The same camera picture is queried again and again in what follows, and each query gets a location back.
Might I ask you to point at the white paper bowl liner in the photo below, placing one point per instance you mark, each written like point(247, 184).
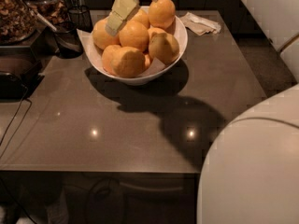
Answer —
point(110, 57)

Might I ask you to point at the crumpled paper napkins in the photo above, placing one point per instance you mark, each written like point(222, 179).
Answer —
point(200, 25)

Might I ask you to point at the black mesh cup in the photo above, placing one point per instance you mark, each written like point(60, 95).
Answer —
point(81, 16)

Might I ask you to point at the small hidden orange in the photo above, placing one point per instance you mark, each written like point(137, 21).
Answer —
point(154, 31)

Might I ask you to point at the glass jar of nuts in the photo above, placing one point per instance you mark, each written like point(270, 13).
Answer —
point(16, 21)

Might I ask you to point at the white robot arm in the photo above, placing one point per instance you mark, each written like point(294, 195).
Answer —
point(246, 148)

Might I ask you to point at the black appliance on left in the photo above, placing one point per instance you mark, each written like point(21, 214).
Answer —
point(19, 73)

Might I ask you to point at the white ceramic bowl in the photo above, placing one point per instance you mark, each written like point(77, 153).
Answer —
point(94, 55)

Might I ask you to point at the white scoop handle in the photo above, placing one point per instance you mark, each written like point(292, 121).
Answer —
point(43, 20)

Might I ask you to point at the front bumpy orange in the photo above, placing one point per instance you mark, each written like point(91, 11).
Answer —
point(128, 62)

